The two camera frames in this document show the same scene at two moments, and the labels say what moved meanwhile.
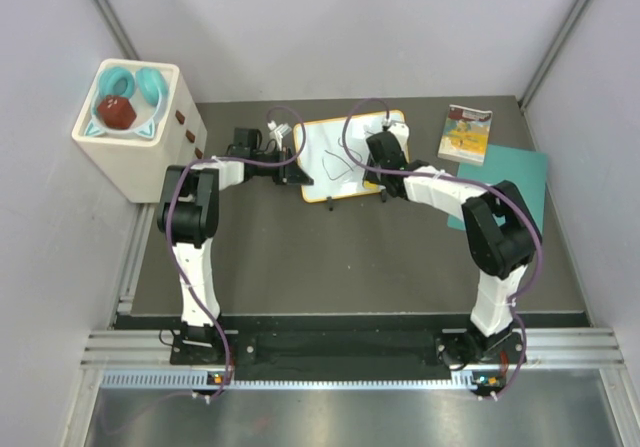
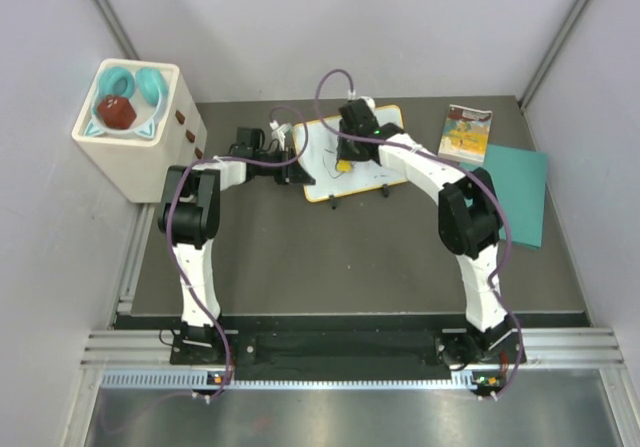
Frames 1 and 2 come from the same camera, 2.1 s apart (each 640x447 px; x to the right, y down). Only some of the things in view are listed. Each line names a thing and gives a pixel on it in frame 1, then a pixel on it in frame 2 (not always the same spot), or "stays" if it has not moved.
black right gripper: x=373 y=178 -> x=345 y=153
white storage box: x=136 y=162 stays
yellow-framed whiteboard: x=324 y=160 stays
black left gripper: x=291 y=174 stays
